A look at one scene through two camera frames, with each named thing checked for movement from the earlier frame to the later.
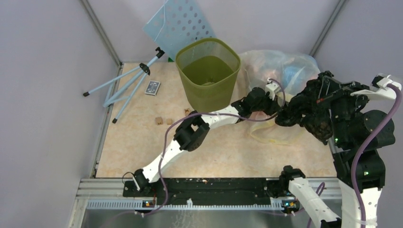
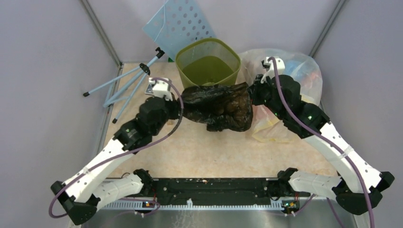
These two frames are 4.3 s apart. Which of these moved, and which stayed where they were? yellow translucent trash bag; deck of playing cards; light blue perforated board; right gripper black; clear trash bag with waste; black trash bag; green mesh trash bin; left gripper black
Moved: left gripper black; black trash bag; right gripper black
Stayed: yellow translucent trash bag; green mesh trash bin; clear trash bag with waste; deck of playing cards; light blue perforated board
